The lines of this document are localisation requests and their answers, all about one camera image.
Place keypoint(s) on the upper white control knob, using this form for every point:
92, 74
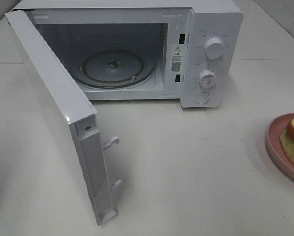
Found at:
214, 47

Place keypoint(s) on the glass microwave turntable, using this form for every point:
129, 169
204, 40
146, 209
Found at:
113, 65

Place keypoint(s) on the pink round plate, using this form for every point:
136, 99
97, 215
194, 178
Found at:
274, 147

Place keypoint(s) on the white microwave door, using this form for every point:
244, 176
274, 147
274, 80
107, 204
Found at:
70, 116

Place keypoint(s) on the round white door button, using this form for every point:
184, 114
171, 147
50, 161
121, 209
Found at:
202, 98

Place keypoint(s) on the white timer knob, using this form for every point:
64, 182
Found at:
207, 78

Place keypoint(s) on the white warning label sticker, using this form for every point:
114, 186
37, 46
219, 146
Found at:
177, 57

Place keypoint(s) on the white microwave oven body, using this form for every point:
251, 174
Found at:
71, 27

